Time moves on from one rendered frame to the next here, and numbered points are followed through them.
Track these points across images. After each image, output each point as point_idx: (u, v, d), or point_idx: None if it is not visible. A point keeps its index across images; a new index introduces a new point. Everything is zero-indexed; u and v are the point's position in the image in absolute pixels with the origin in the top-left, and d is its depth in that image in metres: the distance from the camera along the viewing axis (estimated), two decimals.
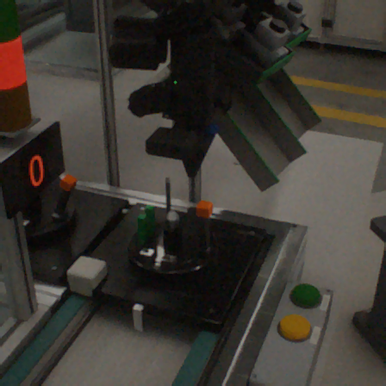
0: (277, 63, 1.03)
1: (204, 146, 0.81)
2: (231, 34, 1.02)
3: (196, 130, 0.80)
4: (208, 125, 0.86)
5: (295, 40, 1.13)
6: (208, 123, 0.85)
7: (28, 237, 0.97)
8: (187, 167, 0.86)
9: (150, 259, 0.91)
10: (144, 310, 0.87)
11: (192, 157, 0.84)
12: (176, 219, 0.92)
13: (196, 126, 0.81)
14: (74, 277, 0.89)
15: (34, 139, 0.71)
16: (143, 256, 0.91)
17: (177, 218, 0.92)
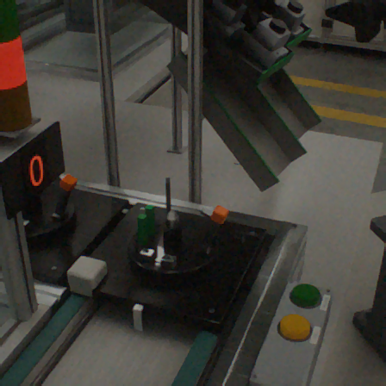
0: (277, 63, 1.03)
1: None
2: (231, 34, 1.02)
3: None
4: None
5: (295, 40, 1.13)
6: None
7: (28, 237, 0.97)
8: (335, 10, 0.92)
9: (150, 259, 0.91)
10: (144, 310, 0.87)
11: (347, 15, 0.91)
12: (176, 219, 0.92)
13: (379, 17, 0.89)
14: (74, 277, 0.89)
15: (34, 139, 0.71)
16: (143, 256, 0.91)
17: (177, 218, 0.92)
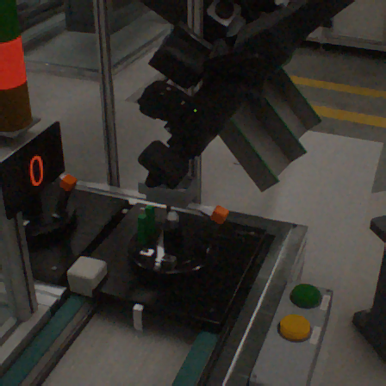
0: (189, 197, 0.89)
1: None
2: None
3: (181, 164, 0.81)
4: None
5: None
6: None
7: (28, 237, 0.97)
8: (149, 178, 0.86)
9: (150, 259, 0.91)
10: (144, 310, 0.87)
11: None
12: (176, 219, 0.92)
13: (181, 157, 0.82)
14: (74, 277, 0.89)
15: (34, 139, 0.71)
16: (143, 256, 0.91)
17: (177, 218, 0.92)
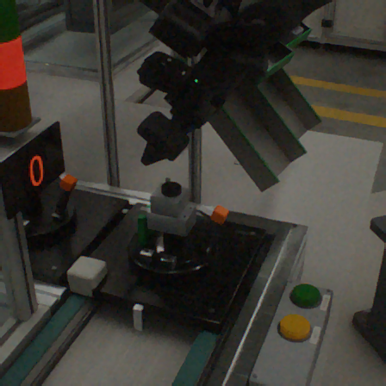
0: (189, 225, 0.91)
1: None
2: None
3: (177, 140, 0.78)
4: None
5: (295, 40, 1.13)
6: None
7: (28, 237, 0.97)
8: (146, 155, 0.84)
9: (150, 259, 0.91)
10: (144, 310, 0.87)
11: (157, 152, 0.82)
12: None
13: None
14: (74, 277, 0.89)
15: (34, 139, 0.71)
16: (143, 256, 0.91)
17: None
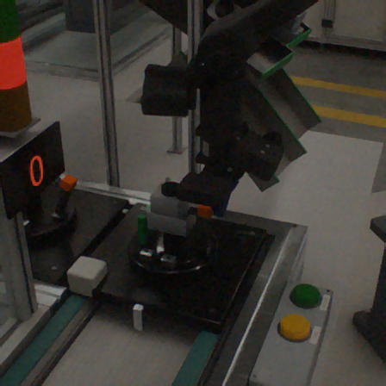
0: (189, 225, 0.91)
1: None
2: None
3: None
4: None
5: (295, 40, 1.13)
6: None
7: (28, 237, 0.97)
8: None
9: (150, 259, 0.91)
10: (144, 310, 0.87)
11: None
12: None
13: None
14: (74, 277, 0.89)
15: (34, 139, 0.71)
16: (143, 256, 0.91)
17: None
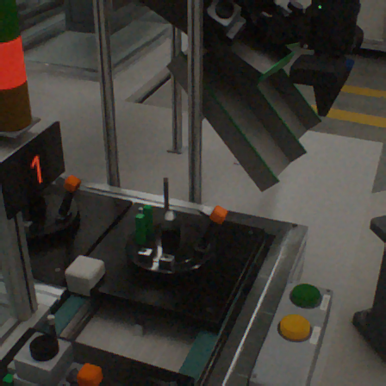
0: None
1: (346, 78, 0.74)
2: (230, 40, 1.02)
3: None
4: None
5: None
6: None
7: (173, 274, 0.90)
8: (320, 104, 0.80)
9: None
10: (145, 326, 0.88)
11: (327, 92, 0.78)
12: None
13: (336, 57, 0.75)
14: None
15: (34, 139, 0.71)
16: None
17: None
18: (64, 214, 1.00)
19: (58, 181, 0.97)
